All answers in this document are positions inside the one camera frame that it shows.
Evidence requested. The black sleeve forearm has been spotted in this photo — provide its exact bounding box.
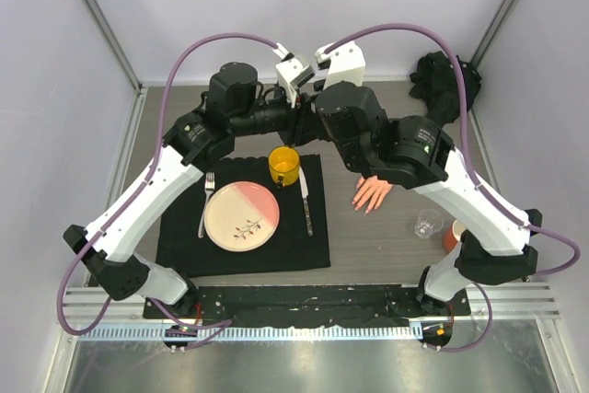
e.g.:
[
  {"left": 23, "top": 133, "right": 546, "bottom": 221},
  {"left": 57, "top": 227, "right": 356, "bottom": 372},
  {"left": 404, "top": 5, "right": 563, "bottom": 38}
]
[{"left": 409, "top": 52, "right": 460, "bottom": 128}]

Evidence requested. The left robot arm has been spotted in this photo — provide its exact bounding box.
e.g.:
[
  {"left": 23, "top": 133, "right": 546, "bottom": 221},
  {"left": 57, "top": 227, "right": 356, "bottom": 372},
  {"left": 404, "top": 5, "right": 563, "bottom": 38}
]
[{"left": 64, "top": 57, "right": 314, "bottom": 318}]

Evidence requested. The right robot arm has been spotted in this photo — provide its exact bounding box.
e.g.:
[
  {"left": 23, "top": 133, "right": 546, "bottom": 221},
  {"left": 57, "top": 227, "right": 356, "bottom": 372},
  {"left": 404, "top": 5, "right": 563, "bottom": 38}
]
[{"left": 315, "top": 82, "right": 541, "bottom": 315}]

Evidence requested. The yellow enamel mug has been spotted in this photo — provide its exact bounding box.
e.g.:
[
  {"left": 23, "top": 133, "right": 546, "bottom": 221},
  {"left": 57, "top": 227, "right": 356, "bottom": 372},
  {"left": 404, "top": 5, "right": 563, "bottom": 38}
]
[{"left": 268, "top": 146, "right": 300, "bottom": 189}]

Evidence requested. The mannequin hand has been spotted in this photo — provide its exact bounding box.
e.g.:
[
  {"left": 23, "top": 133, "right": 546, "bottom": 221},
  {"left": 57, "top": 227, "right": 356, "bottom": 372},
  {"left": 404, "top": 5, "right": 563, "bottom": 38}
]
[{"left": 352, "top": 176, "right": 393, "bottom": 214}]

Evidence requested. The silver fork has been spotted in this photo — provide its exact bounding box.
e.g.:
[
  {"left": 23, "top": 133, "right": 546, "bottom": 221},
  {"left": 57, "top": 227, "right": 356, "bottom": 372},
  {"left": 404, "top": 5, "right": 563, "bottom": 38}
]
[{"left": 198, "top": 171, "right": 215, "bottom": 238}]

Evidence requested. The pink and cream plate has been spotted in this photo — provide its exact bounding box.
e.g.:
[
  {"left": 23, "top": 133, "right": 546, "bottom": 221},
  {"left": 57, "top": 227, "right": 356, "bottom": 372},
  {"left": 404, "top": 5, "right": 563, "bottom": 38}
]
[{"left": 204, "top": 181, "right": 280, "bottom": 252}]

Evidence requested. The black cloth placemat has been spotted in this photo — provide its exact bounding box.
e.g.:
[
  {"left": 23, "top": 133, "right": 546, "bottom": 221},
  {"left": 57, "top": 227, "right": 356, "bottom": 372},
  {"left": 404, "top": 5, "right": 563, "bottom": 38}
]
[{"left": 156, "top": 155, "right": 330, "bottom": 277}]

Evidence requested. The clear plastic cup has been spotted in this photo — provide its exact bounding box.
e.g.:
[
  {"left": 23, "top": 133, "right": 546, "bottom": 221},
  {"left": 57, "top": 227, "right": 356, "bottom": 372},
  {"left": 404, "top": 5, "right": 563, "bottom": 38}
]
[{"left": 414, "top": 209, "right": 444, "bottom": 239}]

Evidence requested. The orange ceramic mug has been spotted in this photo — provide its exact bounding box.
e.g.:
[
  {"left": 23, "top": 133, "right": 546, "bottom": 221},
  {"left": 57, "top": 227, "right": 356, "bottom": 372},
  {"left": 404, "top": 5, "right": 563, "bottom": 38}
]
[{"left": 443, "top": 220, "right": 466, "bottom": 253}]

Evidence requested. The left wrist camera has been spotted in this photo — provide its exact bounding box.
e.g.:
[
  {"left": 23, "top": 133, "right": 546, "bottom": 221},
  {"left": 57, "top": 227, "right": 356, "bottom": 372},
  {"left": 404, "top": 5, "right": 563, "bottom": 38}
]
[{"left": 273, "top": 43, "right": 315, "bottom": 109}]

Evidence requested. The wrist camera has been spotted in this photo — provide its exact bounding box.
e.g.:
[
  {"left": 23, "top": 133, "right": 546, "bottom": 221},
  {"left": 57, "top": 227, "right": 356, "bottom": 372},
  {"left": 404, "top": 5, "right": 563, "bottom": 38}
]
[
  {"left": 273, "top": 43, "right": 315, "bottom": 109},
  {"left": 314, "top": 40, "right": 365, "bottom": 89}
]

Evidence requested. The table knife patterned handle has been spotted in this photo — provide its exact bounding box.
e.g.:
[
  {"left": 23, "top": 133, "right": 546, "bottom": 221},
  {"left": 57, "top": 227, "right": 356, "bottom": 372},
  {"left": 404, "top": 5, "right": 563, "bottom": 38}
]
[{"left": 299, "top": 168, "right": 313, "bottom": 237}]

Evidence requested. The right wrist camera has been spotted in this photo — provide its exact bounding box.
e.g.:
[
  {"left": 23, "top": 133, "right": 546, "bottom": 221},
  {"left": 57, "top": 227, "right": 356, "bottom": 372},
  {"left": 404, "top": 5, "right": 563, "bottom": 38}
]
[{"left": 314, "top": 40, "right": 365, "bottom": 89}]

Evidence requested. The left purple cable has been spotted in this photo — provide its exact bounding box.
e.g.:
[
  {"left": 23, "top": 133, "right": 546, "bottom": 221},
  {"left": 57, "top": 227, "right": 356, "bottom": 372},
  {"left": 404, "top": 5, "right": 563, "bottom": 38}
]
[{"left": 56, "top": 32, "right": 294, "bottom": 351}]

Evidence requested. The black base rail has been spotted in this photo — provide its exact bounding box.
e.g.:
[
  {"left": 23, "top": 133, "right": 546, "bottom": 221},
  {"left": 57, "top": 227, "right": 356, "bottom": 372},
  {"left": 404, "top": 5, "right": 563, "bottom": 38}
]
[{"left": 142, "top": 283, "right": 473, "bottom": 326}]

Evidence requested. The white cable duct strip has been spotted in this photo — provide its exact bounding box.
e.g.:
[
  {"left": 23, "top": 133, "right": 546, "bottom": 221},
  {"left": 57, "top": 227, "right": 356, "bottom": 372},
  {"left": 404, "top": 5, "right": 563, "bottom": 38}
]
[{"left": 80, "top": 323, "right": 422, "bottom": 342}]

